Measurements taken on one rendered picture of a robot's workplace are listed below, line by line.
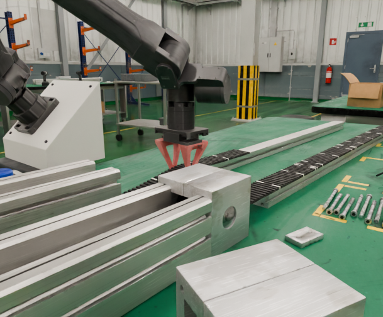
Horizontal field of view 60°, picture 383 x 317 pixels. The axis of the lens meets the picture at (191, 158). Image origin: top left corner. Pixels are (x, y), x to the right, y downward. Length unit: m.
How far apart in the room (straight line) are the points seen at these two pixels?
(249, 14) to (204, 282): 6.78
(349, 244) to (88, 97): 0.69
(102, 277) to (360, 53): 11.24
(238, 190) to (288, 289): 0.23
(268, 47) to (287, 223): 11.52
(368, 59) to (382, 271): 10.97
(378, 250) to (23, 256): 0.44
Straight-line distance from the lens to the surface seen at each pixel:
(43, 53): 9.15
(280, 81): 12.09
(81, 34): 9.42
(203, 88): 0.65
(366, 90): 2.48
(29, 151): 0.95
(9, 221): 0.49
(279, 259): 0.29
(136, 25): 0.62
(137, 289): 0.37
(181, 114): 0.67
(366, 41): 11.43
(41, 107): 0.97
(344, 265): 0.49
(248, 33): 6.91
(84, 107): 0.92
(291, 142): 1.12
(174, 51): 0.62
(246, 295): 0.24
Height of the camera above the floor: 1.02
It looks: 15 degrees down
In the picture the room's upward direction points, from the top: straight up
